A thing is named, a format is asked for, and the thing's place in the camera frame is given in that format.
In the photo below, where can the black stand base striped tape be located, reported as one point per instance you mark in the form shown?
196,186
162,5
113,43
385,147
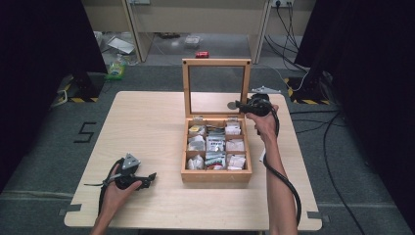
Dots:
84,89
306,93

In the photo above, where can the red can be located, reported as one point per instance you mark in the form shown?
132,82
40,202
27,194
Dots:
202,54

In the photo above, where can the black curtain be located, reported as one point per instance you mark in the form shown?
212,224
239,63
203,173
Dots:
39,81
375,81

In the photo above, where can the green packet on floor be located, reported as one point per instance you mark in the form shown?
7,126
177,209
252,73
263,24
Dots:
115,70

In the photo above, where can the clear plastic bag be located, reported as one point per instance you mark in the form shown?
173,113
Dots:
120,45

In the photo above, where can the assorted tea packets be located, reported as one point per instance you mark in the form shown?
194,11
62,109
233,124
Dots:
216,145

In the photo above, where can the clear plastic container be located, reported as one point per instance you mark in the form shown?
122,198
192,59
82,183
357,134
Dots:
192,41

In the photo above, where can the beige desk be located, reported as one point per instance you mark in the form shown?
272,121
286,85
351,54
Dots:
195,16

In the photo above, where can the wooden tea box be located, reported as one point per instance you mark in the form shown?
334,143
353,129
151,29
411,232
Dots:
216,175

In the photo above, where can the person's right hand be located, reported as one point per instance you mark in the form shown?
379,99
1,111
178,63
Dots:
267,125

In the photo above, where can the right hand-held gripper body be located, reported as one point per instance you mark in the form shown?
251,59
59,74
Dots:
261,106

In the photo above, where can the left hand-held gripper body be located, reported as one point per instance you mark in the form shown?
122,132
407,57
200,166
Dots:
127,169

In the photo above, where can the white wall socket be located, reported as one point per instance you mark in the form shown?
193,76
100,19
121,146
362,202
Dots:
282,2

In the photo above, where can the person's left hand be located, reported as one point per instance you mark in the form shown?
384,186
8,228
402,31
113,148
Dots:
114,199

